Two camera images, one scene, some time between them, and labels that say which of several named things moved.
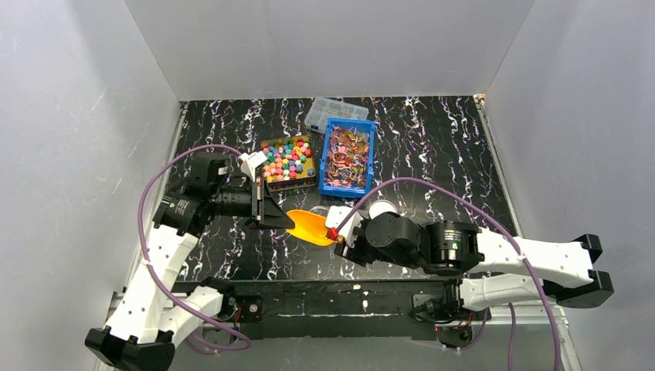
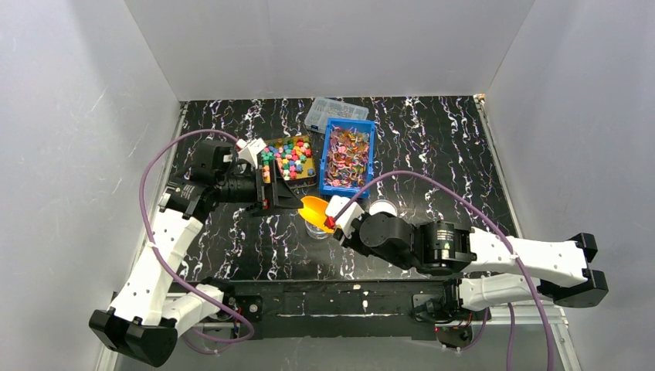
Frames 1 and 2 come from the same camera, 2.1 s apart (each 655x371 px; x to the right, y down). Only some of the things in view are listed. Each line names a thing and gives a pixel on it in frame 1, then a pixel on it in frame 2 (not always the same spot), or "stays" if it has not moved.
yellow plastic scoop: (310, 227) → (313, 211)
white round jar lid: (380, 206) stays
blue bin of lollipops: (347, 161) stays
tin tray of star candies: (290, 162) stays
